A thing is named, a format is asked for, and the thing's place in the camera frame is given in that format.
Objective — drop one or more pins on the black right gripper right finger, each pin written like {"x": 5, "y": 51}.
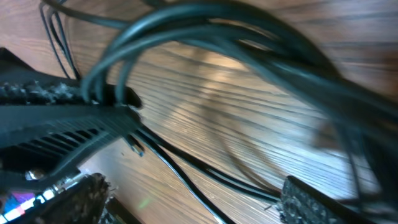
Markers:
{"x": 301, "y": 204}

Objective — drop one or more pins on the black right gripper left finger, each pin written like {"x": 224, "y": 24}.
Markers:
{"x": 82, "y": 203}

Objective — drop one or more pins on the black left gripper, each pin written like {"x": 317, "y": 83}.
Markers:
{"x": 45, "y": 124}

